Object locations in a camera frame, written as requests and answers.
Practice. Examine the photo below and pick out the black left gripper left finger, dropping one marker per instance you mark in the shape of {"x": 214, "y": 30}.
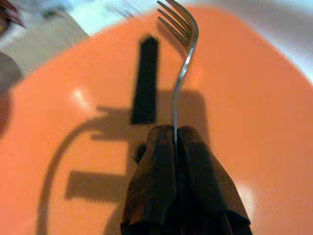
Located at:
{"x": 151, "y": 186}

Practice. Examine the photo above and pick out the orange plate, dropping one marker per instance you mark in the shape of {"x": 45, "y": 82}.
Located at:
{"x": 244, "y": 122}

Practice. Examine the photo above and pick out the beige table mat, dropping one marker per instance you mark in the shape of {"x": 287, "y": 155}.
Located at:
{"x": 46, "y": 46}

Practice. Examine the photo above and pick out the silver metal fork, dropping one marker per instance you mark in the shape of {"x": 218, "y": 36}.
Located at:
{"x": 187, "y": 61}

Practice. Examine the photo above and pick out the long black strip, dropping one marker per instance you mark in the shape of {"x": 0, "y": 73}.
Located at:
{"x": 145, "y": 83}

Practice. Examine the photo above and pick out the dark red object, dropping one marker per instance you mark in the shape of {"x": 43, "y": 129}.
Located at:
{"x": 11, "y": 11}

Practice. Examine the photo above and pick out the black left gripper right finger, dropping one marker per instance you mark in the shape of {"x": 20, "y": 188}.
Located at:
{"x": 205, "y": 186}

